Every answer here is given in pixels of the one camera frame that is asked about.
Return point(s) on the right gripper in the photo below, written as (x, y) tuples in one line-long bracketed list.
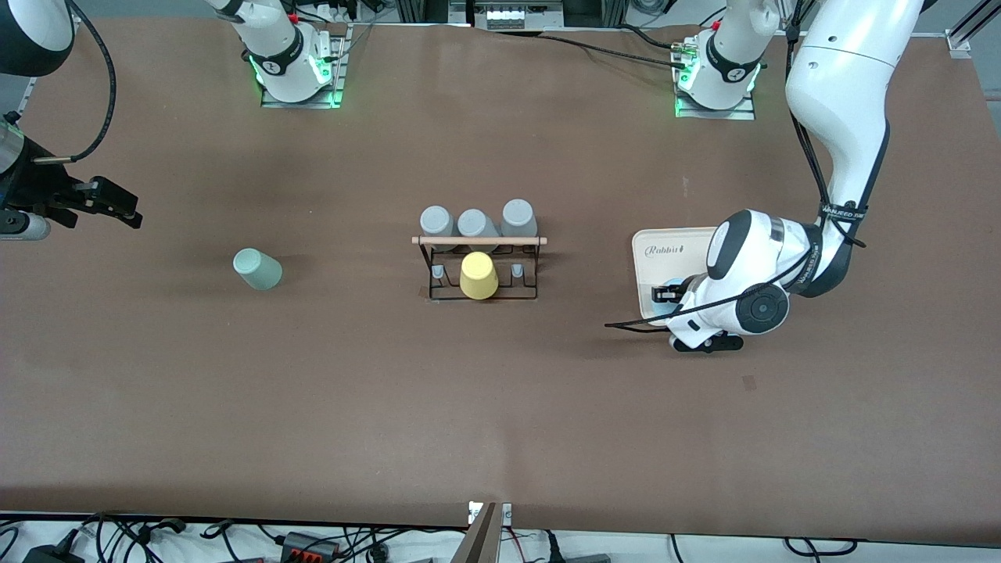
[(33, 189)]

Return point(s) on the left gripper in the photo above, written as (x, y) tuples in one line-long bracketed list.
[(679, 292)]

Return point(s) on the pale green cup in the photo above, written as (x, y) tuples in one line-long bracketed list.
[(256, 269)]

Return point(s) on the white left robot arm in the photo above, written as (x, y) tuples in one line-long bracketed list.
[(841, 70)]

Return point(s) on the beige plastic tray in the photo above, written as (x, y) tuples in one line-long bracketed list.
[(665, 258)]

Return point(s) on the grey cup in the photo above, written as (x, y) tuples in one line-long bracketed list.
[(473, 223), (518, 215), (436, 220)]

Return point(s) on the yellow cup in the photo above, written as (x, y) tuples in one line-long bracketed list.
[(478, 275)]

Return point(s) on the white power strip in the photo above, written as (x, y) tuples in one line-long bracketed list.
[(512, 17)]

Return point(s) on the black power brick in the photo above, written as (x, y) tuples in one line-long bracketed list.
[(51, 555)]

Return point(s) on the black adapter with red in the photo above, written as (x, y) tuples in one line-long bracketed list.
[(301, 542)]

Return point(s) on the white metal bracket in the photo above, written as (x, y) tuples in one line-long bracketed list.
[(506, 514)]

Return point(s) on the grey support post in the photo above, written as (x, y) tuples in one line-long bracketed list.
[(481, 539)]

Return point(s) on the black aluminium frame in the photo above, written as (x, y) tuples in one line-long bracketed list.
[(422, 9)]

